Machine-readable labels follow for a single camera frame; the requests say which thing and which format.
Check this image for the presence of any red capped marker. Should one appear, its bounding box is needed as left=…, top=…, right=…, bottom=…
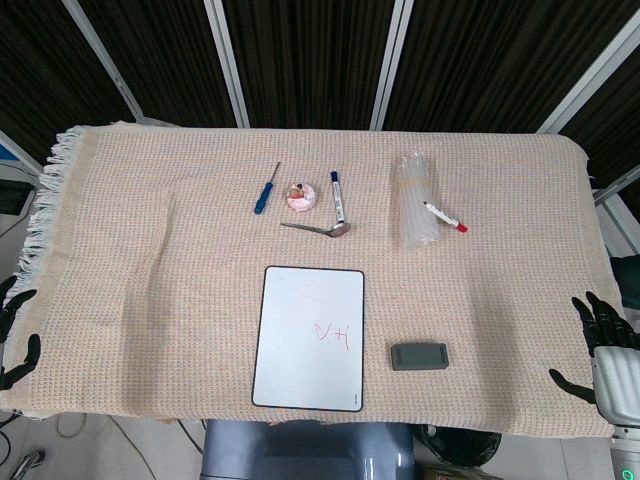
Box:
left=423, top=201, right=470, bottom=234

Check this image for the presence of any white dry-erase board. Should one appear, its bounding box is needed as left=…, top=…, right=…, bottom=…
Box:
left=250, top=265, right=366, bottom=413

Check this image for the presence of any blue handled screwdriver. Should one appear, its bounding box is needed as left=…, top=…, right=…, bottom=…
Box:
left=252, top=161, right=282, bottom=216

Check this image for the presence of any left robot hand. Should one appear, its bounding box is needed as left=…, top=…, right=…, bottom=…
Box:
left=0, top=275, right=41, bottom=391

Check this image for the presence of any blue capped marker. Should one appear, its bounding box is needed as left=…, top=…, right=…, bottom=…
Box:
left=329, top=171, right=347, bottom=222

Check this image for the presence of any clear plastic bag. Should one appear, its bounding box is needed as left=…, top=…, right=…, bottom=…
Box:
left=396, top=147, right=441, bottom=250

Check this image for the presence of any metal spoon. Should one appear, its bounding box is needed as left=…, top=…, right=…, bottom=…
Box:
left=280, top=222, right=353, bottom=237

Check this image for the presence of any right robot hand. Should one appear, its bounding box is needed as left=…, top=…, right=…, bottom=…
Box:
left=548, top=291, right=640, bottom=427

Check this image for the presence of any beige woven tablecloth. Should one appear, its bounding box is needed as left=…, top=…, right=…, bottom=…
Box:
left=0, top=121, right=629, bottom=438

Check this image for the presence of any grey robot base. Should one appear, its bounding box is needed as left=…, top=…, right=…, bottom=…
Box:
left=199, top=418, right=420, bottom=480

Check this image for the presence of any black woven basket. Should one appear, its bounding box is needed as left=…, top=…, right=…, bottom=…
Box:
left=418, top=424, right=503, bottom=474

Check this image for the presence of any grey whiteboard eraser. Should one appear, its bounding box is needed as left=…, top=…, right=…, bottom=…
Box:
left=390, top=340, right=452, bottom=372

